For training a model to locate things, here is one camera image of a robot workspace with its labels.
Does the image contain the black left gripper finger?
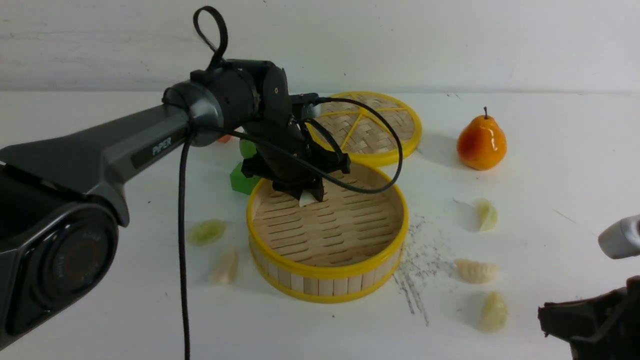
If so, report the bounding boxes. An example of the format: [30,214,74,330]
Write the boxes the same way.
[307,177,325,203]
[272,181,306,201]

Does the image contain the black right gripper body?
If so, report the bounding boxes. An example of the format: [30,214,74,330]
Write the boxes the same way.
[538,276,640,360]

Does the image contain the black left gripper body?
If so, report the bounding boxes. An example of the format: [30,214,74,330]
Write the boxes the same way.
[242,118,351,191]

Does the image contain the green translucent dumpling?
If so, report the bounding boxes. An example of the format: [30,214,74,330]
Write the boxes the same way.
[186,219,227,246]

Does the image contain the white pleated dumpling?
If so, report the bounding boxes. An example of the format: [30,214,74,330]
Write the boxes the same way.
[454,259,500,285]
[209,246,239,285]

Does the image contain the pale green dumpling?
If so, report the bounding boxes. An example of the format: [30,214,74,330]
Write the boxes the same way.
[478,291,509,333]

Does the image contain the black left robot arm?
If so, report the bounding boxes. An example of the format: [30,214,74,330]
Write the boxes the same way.
[1,60,351,349]

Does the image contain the bamboo steamer tray yellow rim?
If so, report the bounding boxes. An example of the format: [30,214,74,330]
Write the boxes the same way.
[246,180,409,304]

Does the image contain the bamboo steamer lid yellow rim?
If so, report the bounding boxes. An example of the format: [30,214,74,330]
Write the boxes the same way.
[315,91,423,167]

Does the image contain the green cube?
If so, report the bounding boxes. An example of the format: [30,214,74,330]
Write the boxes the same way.
[230,162,262,196]

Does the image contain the toy watermelon ball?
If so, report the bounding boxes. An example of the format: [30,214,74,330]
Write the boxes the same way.
[238,138,258,160]

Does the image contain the orange toy pear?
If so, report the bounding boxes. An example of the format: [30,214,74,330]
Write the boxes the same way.
[456,106,508,171]

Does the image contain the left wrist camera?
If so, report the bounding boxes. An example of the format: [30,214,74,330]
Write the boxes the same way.
[289,93,322,120]

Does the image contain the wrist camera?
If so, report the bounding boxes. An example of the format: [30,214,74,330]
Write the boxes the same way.
[598,215,640,260]
[289,93,322,120]

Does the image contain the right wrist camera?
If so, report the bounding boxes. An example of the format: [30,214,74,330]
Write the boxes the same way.
[598,215,640,260]

